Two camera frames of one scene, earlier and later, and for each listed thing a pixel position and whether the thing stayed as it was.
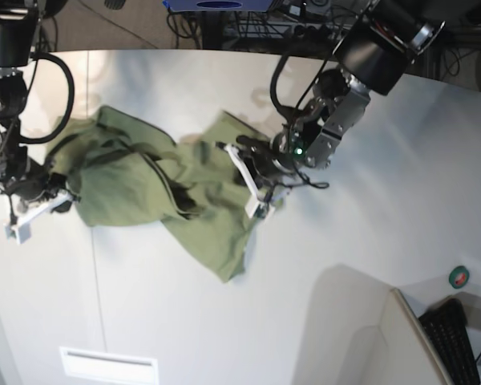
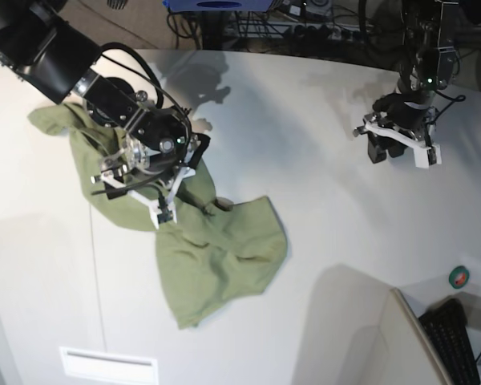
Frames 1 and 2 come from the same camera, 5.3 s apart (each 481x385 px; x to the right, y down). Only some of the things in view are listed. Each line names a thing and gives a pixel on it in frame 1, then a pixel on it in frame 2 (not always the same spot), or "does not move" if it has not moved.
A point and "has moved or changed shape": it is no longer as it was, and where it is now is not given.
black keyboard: (446, 326) does not move
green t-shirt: (114, 170) has moved or changed shape
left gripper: (32, 198) → (157, 182)
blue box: (218, 6) does not move
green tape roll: (458, 277) does not move
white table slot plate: (110, 366) does not move
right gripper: (264, 167) → (406, 117)
